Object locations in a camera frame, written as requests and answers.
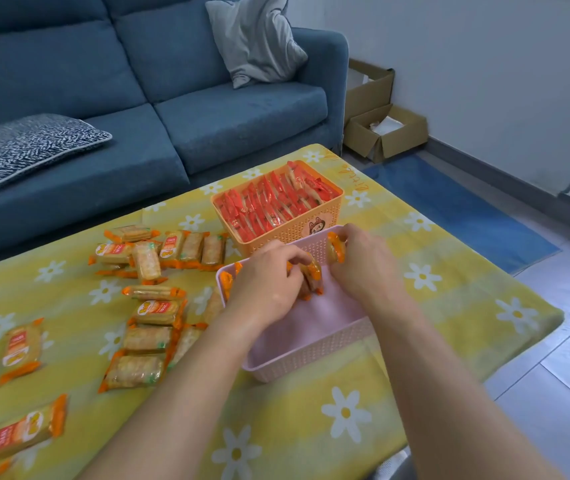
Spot person's left hand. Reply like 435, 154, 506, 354
223, 240, 316, 327

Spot group of red snack packets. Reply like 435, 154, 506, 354
214, 160, 341, 244

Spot low open cardboard box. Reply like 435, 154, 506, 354
343, 103, 430, 163

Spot tall cardboard box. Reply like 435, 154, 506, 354
344, 58, 396, 125

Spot grey cushion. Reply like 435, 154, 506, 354
205, 0, 310, 89

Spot grey trousers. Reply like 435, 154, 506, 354
374, 447, 411, 480

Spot person's right hand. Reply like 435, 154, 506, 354
328, 223, 410, 317

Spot orange plastic basket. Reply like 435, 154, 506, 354
210, 160, 345, 258

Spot person's right forearm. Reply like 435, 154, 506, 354
374, 289, 566, 480

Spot blue rug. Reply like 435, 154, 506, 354
364, 154, 562, 275

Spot pile of snack packets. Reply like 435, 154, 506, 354
0, 224, 238, 480

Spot yellow floral tablecloth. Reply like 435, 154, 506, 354
0, 143, 565, 480

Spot person's left forearm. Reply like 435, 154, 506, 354
79, 304, 261, 480

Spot pink plastic basket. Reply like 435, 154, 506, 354
214, 225, 381, 383

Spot white packing paper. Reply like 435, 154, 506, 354
368, 116, 405, 135

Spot blue fabric sofa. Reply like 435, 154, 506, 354
0, 0, 350, 268

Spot black white patterned cushion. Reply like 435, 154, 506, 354
0, 113, 113, 205

